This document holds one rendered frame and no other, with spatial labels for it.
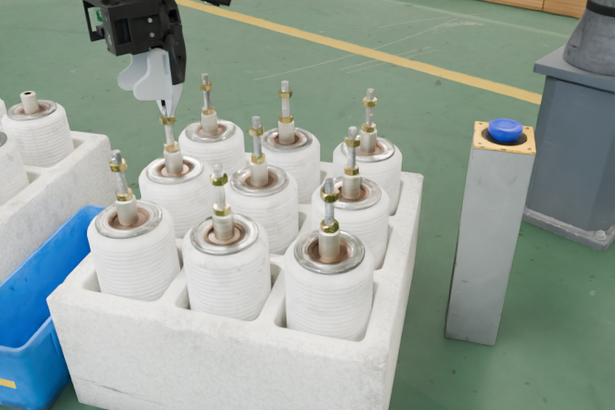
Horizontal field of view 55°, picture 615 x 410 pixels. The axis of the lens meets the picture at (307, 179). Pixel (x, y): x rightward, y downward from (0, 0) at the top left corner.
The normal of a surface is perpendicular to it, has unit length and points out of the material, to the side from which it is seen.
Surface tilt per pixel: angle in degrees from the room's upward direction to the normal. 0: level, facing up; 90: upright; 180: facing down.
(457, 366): 0
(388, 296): 0
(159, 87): 91
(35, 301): 88
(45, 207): 90
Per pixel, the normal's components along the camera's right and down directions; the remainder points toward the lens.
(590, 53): -0.77, 0.04
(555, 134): -0.68, 0.38
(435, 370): -0.01, -0.86
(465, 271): -0.26, 0.50
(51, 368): 0.97, 0.15
